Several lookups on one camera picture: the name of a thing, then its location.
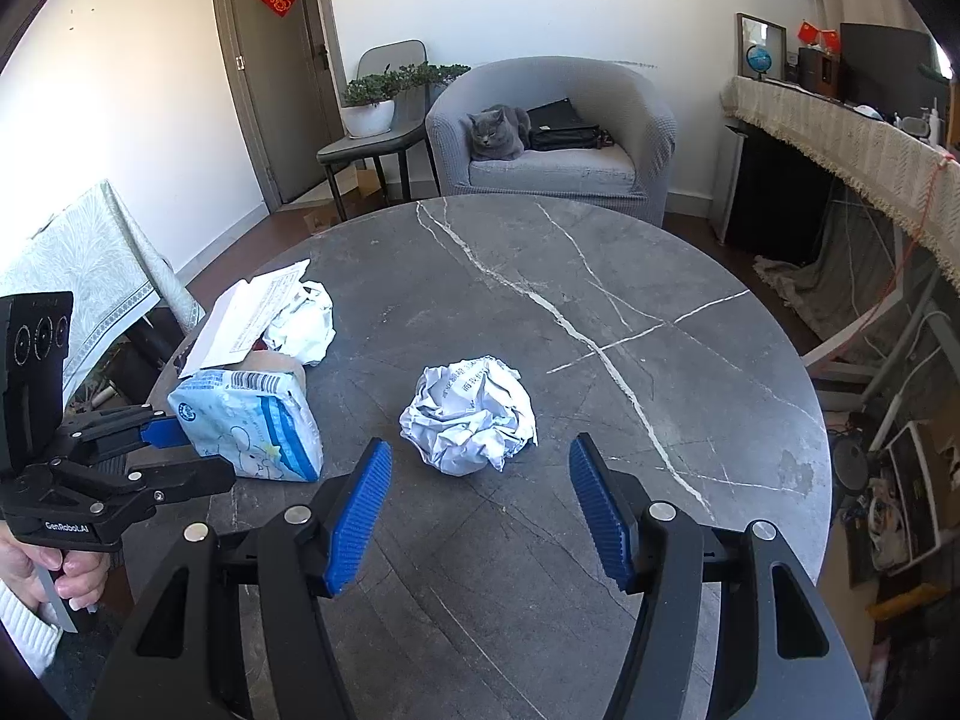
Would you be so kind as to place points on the white paper ball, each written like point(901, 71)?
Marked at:
point(468, 415)

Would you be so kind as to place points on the black bag on armchair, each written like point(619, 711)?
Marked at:
point(558, 126)

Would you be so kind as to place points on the person's left hand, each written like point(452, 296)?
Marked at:
point(81, 577)

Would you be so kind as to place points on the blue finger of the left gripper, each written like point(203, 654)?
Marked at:
point(163, 432)

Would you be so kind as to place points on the grey cat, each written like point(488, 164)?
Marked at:
point(499, 133)

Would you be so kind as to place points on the torn white paper box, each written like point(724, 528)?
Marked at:
point(240, 316)

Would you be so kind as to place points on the beige lace sideboard cloth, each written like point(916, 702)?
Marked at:
point(911, 182)

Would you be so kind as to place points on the blue white tissue pack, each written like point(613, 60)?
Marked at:
point(254, 414)

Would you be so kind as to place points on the grey door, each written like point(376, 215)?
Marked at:
point(280, 77)

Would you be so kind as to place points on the green patterned tablecloth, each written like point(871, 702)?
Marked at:
point(96, 251)

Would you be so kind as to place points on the grey armchair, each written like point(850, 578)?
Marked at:
point(631, 176)

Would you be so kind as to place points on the small red flags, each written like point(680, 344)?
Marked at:
point(813, 37)

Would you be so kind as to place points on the black monitor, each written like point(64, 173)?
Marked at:
point(893, 70)

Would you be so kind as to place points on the small blue globe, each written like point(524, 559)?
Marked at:
point(758, 60)

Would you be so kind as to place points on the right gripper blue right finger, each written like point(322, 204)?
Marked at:
point(653, 550)

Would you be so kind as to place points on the potted green plant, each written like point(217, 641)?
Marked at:
point(369, 101)

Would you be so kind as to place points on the framed picture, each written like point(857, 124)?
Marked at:
point(752, 30)

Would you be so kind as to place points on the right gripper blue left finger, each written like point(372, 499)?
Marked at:
point(301, 557)

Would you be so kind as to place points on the small crumpled paper wad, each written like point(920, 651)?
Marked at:
point(304, 328)

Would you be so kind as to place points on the cardboard box on floor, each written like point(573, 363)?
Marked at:
point(360, 191)

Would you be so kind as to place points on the grey dining chair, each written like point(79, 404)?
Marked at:
point(408, 127)

